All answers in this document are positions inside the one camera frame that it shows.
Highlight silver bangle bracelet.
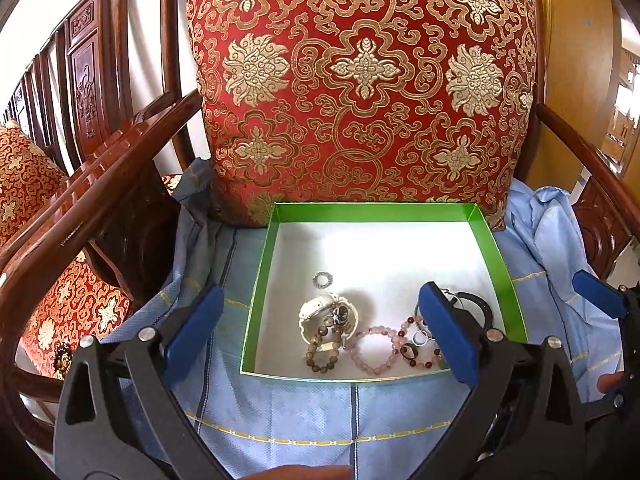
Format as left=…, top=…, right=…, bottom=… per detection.
left=412, top=303, right=436, bottom=348

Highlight black wrist watch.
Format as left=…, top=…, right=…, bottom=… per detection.
left=440, top=287, right=495, bottom=330

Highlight red pink bead bracelet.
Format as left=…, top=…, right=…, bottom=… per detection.
left=398, top=314, right=446, bottom=371

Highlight pink purple bead bracelet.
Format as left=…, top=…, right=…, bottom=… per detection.
left=348, top=325, right=407, bottom=376

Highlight white wrist watch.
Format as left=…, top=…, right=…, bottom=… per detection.
left=298, top=292, right=360, bottom=344

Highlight brown bead bracelet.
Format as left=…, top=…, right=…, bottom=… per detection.
left=304, top=324, right=346, bottom=375

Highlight person's right hand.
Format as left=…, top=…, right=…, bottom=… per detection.
left=597, top=372, right=624, bottom=393

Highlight light blue cloth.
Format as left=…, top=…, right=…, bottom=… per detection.
left=110, top=159, right=620, bottom=479

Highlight orange patterned seat cushion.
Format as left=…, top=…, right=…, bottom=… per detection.
left=0, top=119, right=184, bottom=380

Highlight green cardboard box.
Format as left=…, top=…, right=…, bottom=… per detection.
left=240, top=203, right=528, bottom=384

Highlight dark wooden armchair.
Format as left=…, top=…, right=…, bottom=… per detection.
left=1, top=0, right=639, bottom=460

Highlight red gold patterned cushion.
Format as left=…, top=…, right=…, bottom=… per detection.
left=186, top=0, right=537, bottom=230

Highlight neighbouring wooden chair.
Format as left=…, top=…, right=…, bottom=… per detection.
left=2, top=0, right=181, bottom=172

